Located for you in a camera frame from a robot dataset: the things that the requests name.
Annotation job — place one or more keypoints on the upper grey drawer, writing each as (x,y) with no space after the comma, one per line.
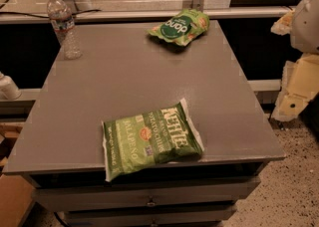
(98,198)

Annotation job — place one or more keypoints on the cardboard box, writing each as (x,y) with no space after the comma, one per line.
(15,191)

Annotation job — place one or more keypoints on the green jalapeno chip bag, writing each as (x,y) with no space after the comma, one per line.
(137,142)

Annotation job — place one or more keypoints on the grey drawer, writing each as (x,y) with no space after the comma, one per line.
(167,216)
(98,198)

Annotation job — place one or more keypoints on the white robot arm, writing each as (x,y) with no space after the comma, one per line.
(304,35)

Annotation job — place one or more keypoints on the clear plastic water bottle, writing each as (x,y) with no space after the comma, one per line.
(62,21)

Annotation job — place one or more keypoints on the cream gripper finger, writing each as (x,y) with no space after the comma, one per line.
(299,86)
(283,25)

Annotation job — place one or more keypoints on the grey drawer cabinet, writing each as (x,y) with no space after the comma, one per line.
(124,72)

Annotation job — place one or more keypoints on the lower grey drawer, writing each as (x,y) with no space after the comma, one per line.
(167,216)

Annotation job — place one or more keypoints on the white pipe fitting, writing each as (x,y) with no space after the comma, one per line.
(9,88)

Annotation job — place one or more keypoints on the green snack bag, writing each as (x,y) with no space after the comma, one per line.
(182,28)

